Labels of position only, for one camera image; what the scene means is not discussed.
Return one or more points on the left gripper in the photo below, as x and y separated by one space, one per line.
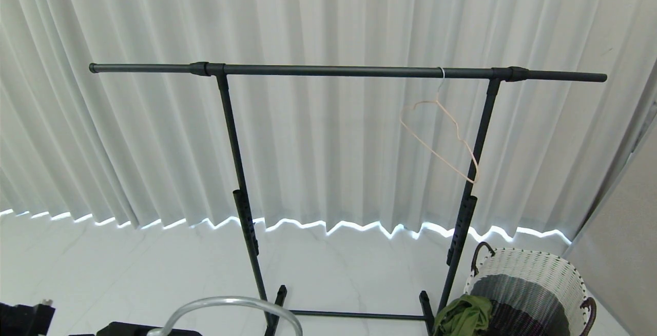
149 330

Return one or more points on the pink clothes hanger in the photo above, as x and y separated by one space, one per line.
437 100
231 301

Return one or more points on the black clothes rack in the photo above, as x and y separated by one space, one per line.
333 71

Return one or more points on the white laundry basket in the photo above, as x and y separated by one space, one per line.
523 264

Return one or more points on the green garment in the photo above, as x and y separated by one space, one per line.
464 318

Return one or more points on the white curtain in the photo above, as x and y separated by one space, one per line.
308 18

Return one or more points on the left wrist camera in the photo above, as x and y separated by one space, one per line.
23 320

